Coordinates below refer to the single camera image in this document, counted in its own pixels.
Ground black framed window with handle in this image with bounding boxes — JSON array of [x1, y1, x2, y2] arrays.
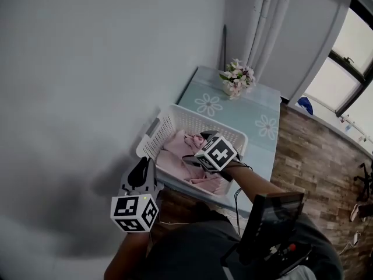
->
[[302, 0, 373, 118]]

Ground pink clothes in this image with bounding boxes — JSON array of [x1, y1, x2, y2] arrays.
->
[[155, 129, 231, 197]]

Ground white power strip cable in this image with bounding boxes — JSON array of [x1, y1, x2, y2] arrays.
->
[[337, 230, 363, 256]]

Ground person's gray shirt torso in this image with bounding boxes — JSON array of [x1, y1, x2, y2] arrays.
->
[[145, 209, 345, 280]]

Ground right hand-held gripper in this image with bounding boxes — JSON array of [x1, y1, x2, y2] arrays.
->
[[181, 130, 242, 183]]

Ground black office chair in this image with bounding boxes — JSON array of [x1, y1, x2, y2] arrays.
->
[[353, 160, 373, 203]]

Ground person's left forearm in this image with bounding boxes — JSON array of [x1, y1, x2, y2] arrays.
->
[[103, 230, 153, 280]]

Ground person's right forearm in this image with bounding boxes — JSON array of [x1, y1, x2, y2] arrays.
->
[[223, 164, 290, 216]]

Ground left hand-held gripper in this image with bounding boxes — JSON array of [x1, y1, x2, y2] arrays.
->
[[110, 156, 165, 233]]

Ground white wall pipes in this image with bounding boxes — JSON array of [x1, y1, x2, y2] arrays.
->
[[247, 0, 295, 79]]

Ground potted pink white flowers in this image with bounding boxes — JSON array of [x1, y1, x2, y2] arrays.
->
[[219, 58, 258, 101]]

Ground white plastic laundry basket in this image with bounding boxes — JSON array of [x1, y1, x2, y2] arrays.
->
[[136, 103, 249, 206]]

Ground black chest-mounted monitor rig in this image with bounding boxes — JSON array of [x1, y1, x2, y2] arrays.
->
[[220, 191, 314, 277]]

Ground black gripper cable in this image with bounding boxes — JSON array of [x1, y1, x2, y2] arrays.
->
[[232, 161, 255, 236]]

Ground blue object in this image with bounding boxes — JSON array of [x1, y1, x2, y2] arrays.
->
[[297, 96, 315, 116]]

